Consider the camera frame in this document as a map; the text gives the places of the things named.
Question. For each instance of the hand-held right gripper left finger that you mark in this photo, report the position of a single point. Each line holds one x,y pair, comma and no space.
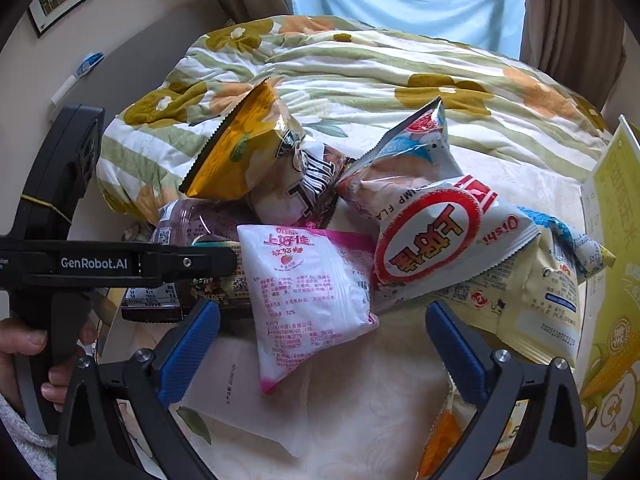
192,355

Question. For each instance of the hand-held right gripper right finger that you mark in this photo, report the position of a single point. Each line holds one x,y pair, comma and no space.
457,355

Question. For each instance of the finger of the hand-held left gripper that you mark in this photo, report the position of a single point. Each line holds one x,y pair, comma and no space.
190,261

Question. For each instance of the dark purple snack packet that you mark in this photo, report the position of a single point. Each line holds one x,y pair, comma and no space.
175,220

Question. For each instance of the pale yellow orange snack packet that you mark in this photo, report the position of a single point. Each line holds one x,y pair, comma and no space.
442,440

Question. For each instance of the pale yellow blue snack packet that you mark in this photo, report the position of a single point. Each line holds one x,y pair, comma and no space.
540,300

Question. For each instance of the white red circle snack packet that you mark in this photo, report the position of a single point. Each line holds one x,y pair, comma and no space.
425,250

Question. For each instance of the yellow brown chip bag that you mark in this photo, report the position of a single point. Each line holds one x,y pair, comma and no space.
235,150

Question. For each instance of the white pink strawberry snack packet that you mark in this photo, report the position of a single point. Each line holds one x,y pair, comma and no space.
305,300

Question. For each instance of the green cardboard box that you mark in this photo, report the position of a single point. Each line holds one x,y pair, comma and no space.
615,260

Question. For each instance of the person's left hand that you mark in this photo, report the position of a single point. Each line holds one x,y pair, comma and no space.
22,340

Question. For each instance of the white paper sheet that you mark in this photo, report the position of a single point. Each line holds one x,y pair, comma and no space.
235,410

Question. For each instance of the grey headboard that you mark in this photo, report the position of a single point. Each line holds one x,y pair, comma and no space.
150,40

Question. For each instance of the floral striped blanket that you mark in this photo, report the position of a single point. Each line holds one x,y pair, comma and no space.
350,70

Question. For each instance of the light blue window cloth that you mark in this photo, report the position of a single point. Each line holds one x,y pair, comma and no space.
400,0

